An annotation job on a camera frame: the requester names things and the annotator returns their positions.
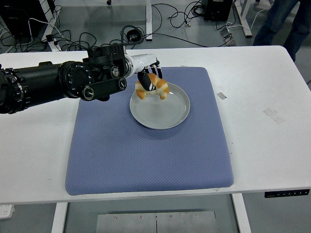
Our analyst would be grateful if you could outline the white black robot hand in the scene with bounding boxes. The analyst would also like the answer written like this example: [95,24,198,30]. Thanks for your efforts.
[131,53,163,92]

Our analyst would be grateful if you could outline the golden croissant bread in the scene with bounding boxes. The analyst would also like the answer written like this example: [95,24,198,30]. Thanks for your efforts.
[135,72,170,100]

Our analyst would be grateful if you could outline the grey round plate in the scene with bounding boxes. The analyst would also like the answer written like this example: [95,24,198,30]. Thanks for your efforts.
[129,81,191,131]

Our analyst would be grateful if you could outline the grey metal plate with screws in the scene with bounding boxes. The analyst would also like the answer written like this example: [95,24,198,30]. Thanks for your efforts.
[96,210,217,233]

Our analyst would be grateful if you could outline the grey metal floor pedal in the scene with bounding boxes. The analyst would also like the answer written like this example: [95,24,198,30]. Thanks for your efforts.
[219,26,237,47]

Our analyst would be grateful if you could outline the black floor box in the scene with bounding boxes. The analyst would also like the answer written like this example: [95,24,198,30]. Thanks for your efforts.
[203,0,233,21]

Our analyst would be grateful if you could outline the white floor power strip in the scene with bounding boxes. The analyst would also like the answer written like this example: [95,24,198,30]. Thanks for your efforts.
[46,34,61,52]

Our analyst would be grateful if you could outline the blue quilted mat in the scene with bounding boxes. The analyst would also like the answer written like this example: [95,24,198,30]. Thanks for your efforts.
[65,67,235,197]

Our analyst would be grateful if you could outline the white desk leg with foot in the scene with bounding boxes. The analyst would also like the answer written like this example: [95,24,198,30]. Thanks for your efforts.
[233,0,253,38]

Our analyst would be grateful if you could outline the black computer tower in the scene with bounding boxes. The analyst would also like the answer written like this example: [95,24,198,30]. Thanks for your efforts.
[0,0,55,38]

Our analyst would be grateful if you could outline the person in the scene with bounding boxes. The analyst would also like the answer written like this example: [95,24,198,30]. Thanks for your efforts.
[253,0,311,63]

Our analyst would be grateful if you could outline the large grey tape strip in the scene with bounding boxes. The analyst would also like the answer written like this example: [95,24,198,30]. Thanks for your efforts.
[263,107,286,125]

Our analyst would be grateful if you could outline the white table leg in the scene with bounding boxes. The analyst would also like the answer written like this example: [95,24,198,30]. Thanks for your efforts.
[51,202,69,233]
[231,194,252,233]

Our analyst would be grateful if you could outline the black table control panel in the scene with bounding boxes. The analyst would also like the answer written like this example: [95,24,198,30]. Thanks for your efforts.
[264,189,311,199]

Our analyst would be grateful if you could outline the coiled black cable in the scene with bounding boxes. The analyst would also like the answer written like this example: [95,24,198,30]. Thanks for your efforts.
[126,28,144,42]

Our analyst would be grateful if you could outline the long black floor cable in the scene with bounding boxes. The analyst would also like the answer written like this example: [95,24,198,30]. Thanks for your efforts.
[143,33,209,48]

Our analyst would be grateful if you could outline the white floor cable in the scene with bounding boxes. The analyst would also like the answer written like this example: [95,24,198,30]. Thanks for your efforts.
[28,17,63,36]

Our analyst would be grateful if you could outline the white wall socket strip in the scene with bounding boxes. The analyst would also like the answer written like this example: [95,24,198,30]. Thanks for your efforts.
[0,204,15,219]

